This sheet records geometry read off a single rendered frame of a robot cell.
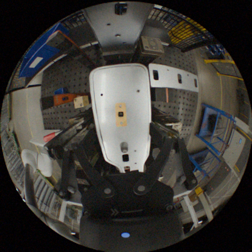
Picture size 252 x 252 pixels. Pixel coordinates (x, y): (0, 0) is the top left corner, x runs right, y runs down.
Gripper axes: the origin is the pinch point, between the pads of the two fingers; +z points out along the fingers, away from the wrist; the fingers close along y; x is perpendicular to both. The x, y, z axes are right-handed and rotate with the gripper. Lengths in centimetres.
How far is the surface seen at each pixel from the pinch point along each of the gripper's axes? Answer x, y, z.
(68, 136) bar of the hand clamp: -0.3, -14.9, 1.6
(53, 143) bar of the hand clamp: 1.4, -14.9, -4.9
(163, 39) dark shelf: 34.6, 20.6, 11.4
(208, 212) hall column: -588, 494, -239
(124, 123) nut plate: -1.8, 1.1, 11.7
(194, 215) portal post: -390, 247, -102
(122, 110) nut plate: 2.5, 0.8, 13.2
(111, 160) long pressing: -21.0, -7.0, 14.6
